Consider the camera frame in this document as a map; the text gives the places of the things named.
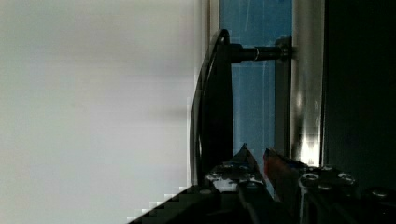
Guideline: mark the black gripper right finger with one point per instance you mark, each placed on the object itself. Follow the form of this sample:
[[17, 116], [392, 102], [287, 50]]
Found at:
[[312, 195]]

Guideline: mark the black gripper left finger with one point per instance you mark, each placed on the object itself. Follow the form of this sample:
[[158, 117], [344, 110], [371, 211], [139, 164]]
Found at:
[[236, 177]]

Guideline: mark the blue glass oven door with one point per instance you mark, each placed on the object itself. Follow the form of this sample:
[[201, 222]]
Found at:
[[260, 85]]

